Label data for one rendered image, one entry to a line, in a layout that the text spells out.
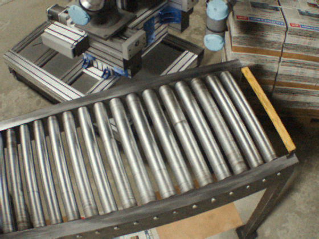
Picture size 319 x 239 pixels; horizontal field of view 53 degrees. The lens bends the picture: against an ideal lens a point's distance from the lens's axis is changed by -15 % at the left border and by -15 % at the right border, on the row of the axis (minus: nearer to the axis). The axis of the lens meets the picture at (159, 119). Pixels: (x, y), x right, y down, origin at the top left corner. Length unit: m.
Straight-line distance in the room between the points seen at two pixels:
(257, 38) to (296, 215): 1.04
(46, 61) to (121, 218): 1.62
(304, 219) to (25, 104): 2.05
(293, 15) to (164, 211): 1.25
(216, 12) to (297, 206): 1.31
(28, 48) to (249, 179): 2.00
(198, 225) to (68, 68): 1.30
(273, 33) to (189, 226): 1.11
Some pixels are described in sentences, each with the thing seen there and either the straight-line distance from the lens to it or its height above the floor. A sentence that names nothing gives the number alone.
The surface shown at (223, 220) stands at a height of 0.00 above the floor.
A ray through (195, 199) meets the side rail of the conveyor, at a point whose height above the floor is 0.80.
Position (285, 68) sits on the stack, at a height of 0.53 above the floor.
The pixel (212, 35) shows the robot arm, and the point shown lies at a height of 1.03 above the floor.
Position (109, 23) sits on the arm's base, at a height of 0.84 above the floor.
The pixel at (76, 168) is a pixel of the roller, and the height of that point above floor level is 0.80.
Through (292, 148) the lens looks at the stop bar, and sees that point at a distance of 1.30.
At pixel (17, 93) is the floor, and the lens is 2.73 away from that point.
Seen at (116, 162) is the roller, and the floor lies 0.80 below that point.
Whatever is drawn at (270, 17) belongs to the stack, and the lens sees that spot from 1.84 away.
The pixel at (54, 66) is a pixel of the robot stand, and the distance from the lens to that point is 2.48.
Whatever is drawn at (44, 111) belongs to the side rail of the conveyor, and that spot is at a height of 0.80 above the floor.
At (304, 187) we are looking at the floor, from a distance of 2.22.
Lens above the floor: 1.85
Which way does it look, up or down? 53 degrees down
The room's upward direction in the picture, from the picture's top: 1 degrees counter-clockwise
